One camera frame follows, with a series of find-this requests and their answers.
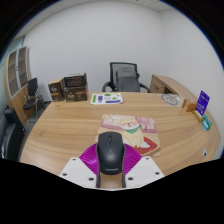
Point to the black computer mouse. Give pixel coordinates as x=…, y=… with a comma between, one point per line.
x=110, y=153

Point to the wooden shelf unit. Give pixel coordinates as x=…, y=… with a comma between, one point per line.
x=16, y=100

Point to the orange box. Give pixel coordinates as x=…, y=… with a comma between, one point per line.
x=189, y=105

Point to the white sticker sheet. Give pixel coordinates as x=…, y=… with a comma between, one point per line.
x=106, y=98

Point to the round printed white sheet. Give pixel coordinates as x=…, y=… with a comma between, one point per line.
x=171, y=99

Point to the black box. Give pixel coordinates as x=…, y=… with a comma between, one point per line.
x=75, y=80

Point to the teal green small box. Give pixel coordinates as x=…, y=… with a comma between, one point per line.
x=206, y=122

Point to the black sofa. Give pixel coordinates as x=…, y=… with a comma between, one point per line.
x=10, y=136

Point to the black visitor chair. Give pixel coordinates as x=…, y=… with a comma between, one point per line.
x=32, y=86

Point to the wooden side desk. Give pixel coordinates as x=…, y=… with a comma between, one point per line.
x=166, y=83

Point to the grey backpack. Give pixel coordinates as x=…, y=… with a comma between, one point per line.
x=128, y=80

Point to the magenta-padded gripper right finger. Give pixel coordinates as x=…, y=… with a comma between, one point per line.
x=146, y=170

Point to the purple card sign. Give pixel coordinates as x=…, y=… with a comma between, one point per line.
x=203, y=101

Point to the black mesh office chair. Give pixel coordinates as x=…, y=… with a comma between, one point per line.
x=113, y=71

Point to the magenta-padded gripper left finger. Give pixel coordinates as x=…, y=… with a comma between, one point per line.
x=74, y=170

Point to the large brown cardboard box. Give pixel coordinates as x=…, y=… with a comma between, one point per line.
x=76, y=94

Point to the dog print mouse pad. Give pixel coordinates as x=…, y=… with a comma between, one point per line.
x=140, y=128

